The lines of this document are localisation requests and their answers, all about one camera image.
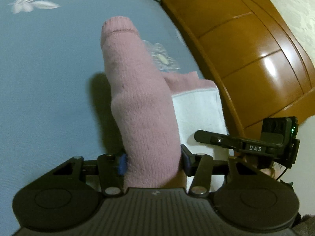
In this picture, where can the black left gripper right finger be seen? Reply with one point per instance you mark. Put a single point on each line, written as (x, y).
(240, 194)

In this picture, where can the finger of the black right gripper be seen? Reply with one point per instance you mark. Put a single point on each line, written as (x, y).
(230, 142)

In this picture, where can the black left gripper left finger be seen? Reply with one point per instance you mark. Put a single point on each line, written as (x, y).
(70, 194)

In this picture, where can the pink and white knit sweater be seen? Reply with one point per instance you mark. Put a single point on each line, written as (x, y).
(156, 112)

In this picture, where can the person's right hand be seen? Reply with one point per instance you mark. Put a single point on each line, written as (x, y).
(265, 165)

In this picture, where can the wooden headboard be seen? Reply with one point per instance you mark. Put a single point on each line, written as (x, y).
(247, 49)

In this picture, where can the blue floral bed sheet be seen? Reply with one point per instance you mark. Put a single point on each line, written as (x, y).
(52, 82)

